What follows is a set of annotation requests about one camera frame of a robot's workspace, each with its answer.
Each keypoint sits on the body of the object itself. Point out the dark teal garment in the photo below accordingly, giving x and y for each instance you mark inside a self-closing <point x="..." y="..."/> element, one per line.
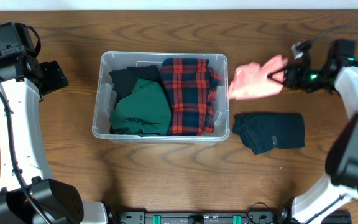
<point x="262" y="132"/>

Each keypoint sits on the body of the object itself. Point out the dark green garment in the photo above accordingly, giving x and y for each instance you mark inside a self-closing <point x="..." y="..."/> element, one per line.
<point x="145" y="112"/>

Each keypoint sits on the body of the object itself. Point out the black mounting rail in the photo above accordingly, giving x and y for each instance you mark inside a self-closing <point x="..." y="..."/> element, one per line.
<point x="258" y="217"/>

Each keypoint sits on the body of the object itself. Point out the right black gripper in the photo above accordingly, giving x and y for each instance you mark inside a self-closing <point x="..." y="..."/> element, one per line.
<point x="293" y="76"/>

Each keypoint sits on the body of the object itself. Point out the black pants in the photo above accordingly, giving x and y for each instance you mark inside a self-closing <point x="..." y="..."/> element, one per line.
<point x="124" y="80"/>

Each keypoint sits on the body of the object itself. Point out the red navy plaid cloth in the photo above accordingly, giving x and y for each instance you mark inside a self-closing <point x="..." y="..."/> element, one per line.
<point x="190" y="86"/>

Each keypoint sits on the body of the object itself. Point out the clear plastic storage bin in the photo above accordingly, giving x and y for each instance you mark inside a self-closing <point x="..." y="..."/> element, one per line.
<point x="106" y="96"/>

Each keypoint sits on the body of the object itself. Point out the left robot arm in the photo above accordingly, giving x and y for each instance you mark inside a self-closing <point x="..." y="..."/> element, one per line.
<point x="29" y="192"/>

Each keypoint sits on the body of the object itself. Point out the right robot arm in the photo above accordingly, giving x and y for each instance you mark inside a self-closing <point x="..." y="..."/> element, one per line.
<point x="339" y="184"/>

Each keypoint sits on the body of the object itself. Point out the pink shirt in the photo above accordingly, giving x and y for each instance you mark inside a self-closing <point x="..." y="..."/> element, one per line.
<point x="251" y="82"/>

